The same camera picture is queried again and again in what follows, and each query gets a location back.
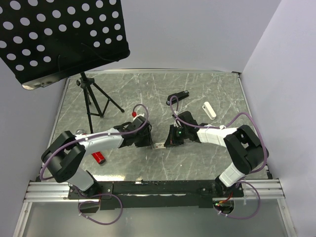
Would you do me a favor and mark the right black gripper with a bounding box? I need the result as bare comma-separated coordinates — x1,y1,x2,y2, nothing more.
164,124,189,147

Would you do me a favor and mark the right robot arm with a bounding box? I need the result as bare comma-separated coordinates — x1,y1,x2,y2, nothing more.
164,111,269,197

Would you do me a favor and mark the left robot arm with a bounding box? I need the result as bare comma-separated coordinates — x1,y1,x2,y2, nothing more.
40,116,153,198

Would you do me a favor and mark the black stapler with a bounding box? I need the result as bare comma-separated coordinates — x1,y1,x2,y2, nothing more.
166,90,190,106

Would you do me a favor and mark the red cylindrical object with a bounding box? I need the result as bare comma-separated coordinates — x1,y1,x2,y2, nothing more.
92,152,106,165

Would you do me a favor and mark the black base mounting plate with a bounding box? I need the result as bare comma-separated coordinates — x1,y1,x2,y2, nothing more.
68,180,244,210

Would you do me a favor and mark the black tripod stand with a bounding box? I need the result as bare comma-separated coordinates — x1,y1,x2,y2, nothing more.
76,72,125,133

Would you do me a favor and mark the black perforated music stand desk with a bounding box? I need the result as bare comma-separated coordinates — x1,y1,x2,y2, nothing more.
0,0,130,90

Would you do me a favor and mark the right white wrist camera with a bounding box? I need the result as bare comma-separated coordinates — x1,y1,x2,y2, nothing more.
173,119,183,128

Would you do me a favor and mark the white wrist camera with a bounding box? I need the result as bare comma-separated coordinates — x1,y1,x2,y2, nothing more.
132,112,146,121
173,119,183,128

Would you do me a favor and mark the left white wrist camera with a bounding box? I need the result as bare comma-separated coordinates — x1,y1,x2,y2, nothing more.
132,112,146,121

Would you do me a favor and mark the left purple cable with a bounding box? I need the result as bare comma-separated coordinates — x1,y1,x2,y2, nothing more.
39,103,150,226

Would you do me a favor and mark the aluminium extrusion rail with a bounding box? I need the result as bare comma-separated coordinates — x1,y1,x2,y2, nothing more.
23,179,285,202

